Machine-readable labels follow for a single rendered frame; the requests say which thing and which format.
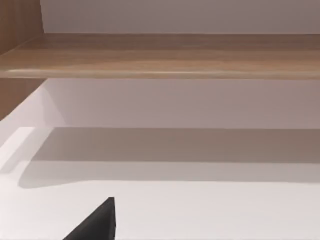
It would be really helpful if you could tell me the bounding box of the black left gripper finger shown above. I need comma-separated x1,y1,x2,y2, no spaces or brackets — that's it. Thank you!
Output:
62,196,117,240

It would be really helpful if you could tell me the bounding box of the wooden open shelf unit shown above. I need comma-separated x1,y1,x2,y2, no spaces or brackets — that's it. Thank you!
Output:
0,0,320,121

